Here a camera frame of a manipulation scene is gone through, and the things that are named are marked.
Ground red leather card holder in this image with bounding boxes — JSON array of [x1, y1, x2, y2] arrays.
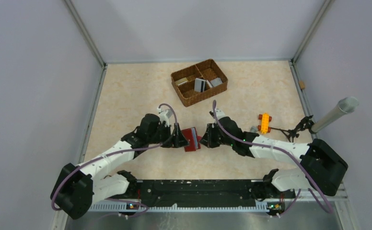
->
[[181, 127, 202, 152]]

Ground silver metal tube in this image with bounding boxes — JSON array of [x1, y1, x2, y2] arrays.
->
[[310, 96, 359, 134]]

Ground striped grey card upright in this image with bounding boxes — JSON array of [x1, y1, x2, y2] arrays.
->
[[194, 78, 206, 92]]

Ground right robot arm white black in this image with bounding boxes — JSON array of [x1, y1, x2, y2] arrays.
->
[[199, 116, 348, 197]]

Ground grey plastic toy beam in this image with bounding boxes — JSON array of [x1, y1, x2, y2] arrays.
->
[[250, 126, 258, 133]]

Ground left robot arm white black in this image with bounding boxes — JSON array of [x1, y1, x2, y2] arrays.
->
[[50, 114, 189, 219]]

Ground small tan block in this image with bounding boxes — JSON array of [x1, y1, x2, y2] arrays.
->
[[298, 80, 305, 90]]

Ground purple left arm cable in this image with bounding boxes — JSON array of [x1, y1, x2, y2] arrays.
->
[[51, 103, 178, 212]]

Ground yellow toy brick car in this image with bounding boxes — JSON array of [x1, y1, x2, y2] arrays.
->
[[257, 113, 272, 134]]

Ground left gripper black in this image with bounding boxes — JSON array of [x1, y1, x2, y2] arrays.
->
[[148, 123, 189, 148]]

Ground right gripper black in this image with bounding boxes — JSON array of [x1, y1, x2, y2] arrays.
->
[[199, 123, 234, 148]]

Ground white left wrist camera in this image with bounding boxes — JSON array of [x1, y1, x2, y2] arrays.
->
[[157, 107, 173, 126]]

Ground black mini tripod stand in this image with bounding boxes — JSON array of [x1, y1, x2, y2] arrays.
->
[[270, 115, 314, 142]]

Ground brown wicker divided basket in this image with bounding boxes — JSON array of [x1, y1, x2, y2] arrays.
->
[[171, 59, 228, 107]]

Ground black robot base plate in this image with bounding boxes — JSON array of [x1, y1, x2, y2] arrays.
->
[[112, 179, 296, 208]]

